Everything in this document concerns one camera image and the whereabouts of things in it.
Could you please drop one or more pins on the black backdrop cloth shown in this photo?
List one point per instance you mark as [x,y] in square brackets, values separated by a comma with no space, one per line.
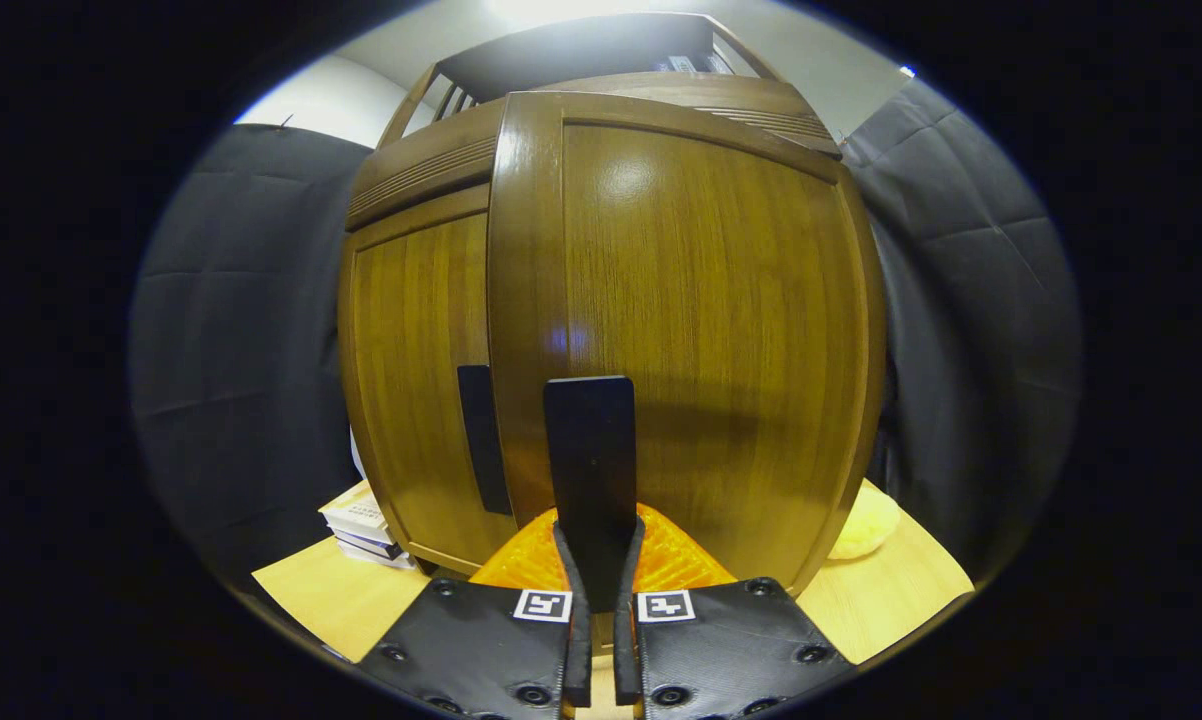
[241,330]

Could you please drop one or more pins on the wooden shoe cabinet door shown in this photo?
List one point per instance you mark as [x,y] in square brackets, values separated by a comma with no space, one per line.
[701,300]
[411,350]

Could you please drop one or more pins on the white book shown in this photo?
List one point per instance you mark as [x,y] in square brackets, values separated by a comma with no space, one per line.
[386,558]
[373,546]

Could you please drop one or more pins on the cream soft object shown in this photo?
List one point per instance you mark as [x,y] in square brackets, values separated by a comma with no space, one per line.
[866,522]

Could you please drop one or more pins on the grey upright book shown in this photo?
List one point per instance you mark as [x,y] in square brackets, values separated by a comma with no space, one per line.
[679,64]

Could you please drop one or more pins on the tan cover book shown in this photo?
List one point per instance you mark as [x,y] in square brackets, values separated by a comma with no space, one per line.
[356,512]

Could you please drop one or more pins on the wooden cabinet drawer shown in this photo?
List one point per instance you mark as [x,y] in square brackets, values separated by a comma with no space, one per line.
[416,165]

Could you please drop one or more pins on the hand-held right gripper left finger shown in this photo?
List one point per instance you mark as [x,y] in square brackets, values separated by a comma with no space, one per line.
[491,650]

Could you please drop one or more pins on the wooden double-door shoe cabinet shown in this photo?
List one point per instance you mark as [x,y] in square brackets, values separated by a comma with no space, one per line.
[581,55]

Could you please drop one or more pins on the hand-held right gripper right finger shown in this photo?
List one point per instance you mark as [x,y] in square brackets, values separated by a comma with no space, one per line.
[721,645]

